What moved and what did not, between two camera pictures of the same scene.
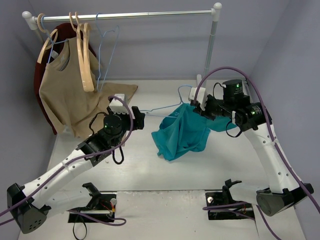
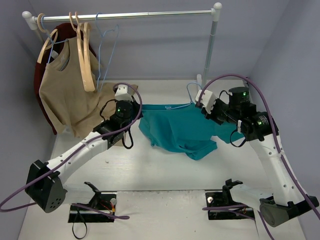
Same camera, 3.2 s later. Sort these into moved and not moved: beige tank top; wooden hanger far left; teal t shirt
Moved: teal t shirt
Not moved: beige tank top; wooden hanger far left
